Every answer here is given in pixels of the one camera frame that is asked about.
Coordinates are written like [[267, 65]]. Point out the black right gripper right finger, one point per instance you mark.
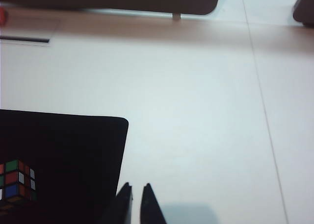
[[150, 206]]

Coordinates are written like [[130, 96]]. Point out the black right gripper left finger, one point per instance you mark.
[[124, 205]]

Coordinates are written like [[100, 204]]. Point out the multicolour Rubik's cube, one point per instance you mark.
[[18, 182]]

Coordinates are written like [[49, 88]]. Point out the black UGREEN mouse pad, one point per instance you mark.
[[68, 165]]

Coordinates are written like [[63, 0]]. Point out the orange cloth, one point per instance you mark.
[[3, 16]]

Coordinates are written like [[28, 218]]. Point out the dark object top right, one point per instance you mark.
[[305, 12]]

